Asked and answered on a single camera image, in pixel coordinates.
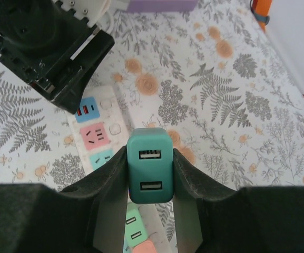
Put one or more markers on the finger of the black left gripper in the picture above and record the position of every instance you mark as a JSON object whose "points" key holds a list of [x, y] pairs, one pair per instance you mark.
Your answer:
{"points": [[88, 60]]}

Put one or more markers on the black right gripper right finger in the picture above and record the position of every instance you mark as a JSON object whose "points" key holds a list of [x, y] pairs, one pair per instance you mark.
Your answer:
{"points": [[246, 218]]}

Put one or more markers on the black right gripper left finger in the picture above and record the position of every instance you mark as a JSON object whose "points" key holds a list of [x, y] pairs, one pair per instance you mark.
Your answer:
{"points": [[49, 218]]}

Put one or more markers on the white power strip coloured sockets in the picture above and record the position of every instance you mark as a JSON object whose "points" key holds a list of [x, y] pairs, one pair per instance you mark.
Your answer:
{"points": [[109, 116]]}

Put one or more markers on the mint green charger plug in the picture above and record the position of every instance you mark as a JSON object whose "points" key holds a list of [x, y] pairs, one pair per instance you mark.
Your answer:
{"points": [[134, 224]]}

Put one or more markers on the purple power strip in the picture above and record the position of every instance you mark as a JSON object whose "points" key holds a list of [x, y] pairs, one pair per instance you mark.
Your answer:
{"points": [[162, 5]]}

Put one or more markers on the brownish pink charger plug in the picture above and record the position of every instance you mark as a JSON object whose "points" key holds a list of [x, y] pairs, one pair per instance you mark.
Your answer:
{"points": [[143, 248]]}

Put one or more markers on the dark teal charger plug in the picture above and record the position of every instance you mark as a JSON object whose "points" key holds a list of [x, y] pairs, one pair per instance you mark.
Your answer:
{"points": [[150, 168]]}

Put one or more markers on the floral table cloth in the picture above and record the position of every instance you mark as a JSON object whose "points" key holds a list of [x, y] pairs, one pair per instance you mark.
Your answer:
{"points": [[220, 105]]}

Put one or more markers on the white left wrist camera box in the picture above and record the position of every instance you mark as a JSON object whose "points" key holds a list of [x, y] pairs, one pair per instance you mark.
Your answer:
{"points": [[80, 10]]}

